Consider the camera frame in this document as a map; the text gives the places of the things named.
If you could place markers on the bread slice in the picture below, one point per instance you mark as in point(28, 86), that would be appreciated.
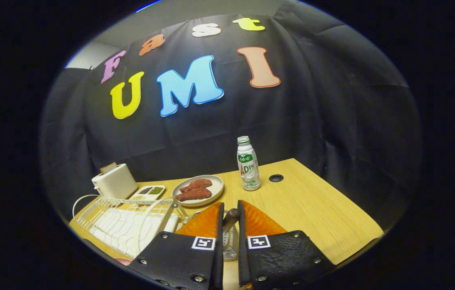
point(108, 167)

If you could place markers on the brown meat piece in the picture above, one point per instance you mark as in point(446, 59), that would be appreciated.
point(197, 184)
point(195, 194)

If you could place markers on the beige dish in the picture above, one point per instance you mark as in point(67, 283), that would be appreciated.
point(217, 187)

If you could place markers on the white toaster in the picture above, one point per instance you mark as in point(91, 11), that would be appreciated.
point(114, 183)

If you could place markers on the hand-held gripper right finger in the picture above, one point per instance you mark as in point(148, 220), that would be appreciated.
point(243, 257)

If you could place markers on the divided tray with beans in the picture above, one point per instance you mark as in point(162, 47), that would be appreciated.
point(155, 190)

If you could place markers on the black backdrop cloth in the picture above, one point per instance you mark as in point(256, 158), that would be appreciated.
point(332, 121)

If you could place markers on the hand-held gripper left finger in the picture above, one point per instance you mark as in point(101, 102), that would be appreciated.
point(218, 257)

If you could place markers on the pink plate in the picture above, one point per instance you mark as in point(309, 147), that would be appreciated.
point(123, 262)

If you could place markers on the white green label bottle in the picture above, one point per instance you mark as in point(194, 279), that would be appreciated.
point(248, 169)

